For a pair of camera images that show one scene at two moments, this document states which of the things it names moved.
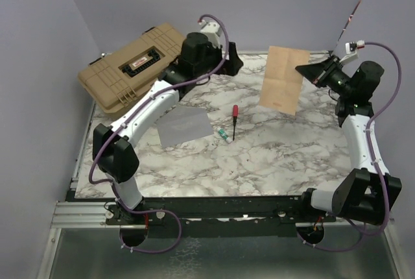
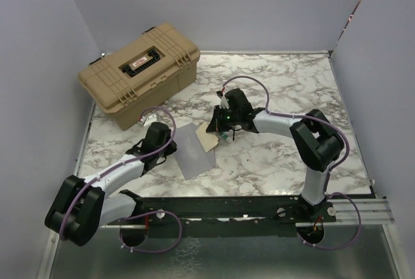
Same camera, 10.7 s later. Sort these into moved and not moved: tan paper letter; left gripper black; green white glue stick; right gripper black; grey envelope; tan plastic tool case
Moved: left gripper black; right gripper black; grey envelope; tan paper letter
Not moved: green white glue stick; tan plastic tool case
